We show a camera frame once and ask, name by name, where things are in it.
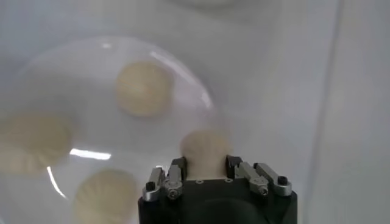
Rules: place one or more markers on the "white steamed baozi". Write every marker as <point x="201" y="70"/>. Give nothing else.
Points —
<point x="143" y="88"/>
<point x="33" y="143"/>
<point x="207" y="152"/>
<point x="103" y="198"/>

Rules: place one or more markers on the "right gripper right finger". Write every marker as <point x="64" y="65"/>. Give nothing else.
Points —
<point x="256" y="179"/>

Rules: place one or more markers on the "white round plate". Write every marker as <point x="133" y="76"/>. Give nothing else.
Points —
<point x="91" y="121"/>

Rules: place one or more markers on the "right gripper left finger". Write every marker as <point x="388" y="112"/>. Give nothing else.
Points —
<point x="173" y="182"/>

